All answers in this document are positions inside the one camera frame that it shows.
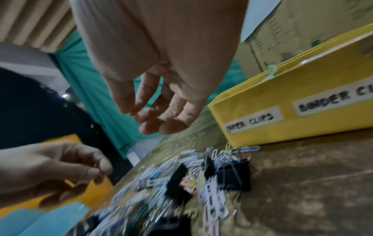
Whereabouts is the person's left hand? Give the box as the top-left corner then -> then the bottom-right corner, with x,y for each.
0,140 -> 114,209

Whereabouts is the person's right hand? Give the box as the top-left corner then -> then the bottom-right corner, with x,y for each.
69,0 -> 251,136

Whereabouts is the yellow divided sorting bin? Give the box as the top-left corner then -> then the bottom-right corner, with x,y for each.
207,23 -> 373,147

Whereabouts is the group of black binder clips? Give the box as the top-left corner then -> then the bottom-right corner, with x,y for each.
87,159 -> 253,236

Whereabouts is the pile of coloured paper clips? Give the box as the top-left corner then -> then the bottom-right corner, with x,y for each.
72,145 -> 262,236

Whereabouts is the brown cardboard box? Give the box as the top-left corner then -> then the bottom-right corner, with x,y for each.
234,0 -> 373,80

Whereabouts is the light blue chair seat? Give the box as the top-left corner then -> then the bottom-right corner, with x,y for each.
0,201 -> 91,236

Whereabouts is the teal curtain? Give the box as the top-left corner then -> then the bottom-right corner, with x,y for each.
51,30 -> 242,160

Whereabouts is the wooden table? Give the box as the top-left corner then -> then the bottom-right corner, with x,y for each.
72,103 -> 373,236

